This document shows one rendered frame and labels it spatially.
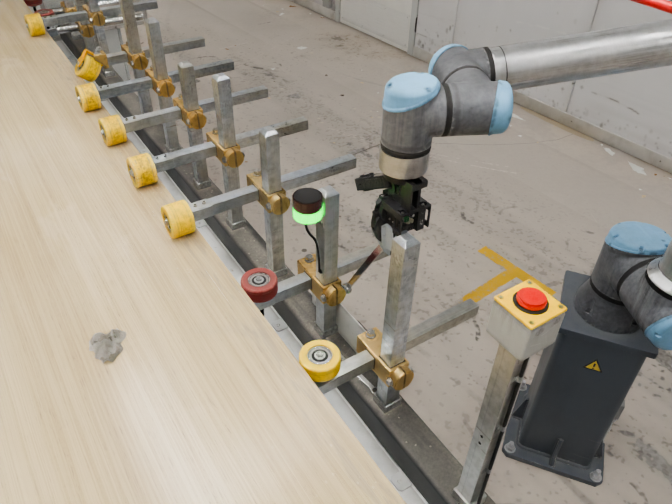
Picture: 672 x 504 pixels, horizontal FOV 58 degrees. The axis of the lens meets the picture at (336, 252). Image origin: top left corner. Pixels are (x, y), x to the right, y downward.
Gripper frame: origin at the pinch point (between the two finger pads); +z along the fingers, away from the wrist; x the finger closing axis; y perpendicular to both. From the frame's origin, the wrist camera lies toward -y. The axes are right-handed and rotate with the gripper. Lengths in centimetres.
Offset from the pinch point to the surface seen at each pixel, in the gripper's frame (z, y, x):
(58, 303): 10, -31, -61
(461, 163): 100, -135, 162
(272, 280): 9.6, -13.4, -20.3
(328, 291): 13.9, -7.9, -9.4
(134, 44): -1, -134, -8
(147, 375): 10, -3, -52
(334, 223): -3.1, -9.4, -7.1
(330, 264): 7.8, -9.5, -7.9
